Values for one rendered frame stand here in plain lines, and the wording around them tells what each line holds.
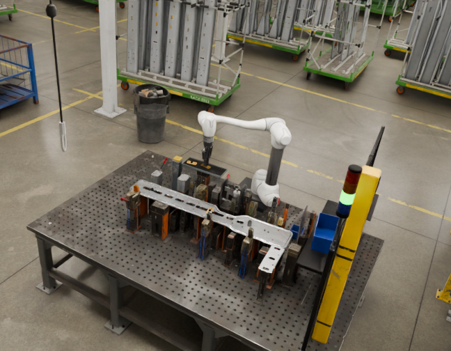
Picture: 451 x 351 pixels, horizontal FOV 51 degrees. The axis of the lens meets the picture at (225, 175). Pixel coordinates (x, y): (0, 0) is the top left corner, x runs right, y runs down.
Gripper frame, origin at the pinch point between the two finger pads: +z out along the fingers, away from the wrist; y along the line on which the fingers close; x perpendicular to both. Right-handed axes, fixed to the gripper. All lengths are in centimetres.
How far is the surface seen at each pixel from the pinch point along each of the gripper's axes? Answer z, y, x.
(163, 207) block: 17, 54, 2
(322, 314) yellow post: 26, 62, 144
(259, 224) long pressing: 20, 18, 67
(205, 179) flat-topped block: 13.5, 4.2, 4.0
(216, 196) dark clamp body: 15.9, 15.1, 23.4
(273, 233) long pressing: 20, 19, 82
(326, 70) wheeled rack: 91, -576, -138
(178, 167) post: 11.0, 9.1, -22.0
